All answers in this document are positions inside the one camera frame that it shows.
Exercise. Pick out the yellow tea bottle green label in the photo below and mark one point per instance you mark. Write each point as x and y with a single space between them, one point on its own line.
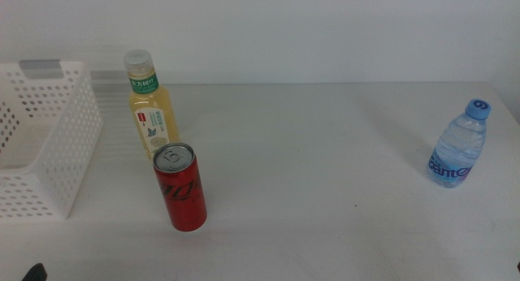
150 106

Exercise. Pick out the red soda can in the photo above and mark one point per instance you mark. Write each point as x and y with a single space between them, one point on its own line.
183 200

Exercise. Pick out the white perforated plastic basket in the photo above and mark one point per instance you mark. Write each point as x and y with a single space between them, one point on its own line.
77 122

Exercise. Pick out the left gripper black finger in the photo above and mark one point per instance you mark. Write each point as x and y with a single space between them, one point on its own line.
36 273

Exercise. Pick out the clear water bottle blue cap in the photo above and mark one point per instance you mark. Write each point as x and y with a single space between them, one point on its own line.
459 151

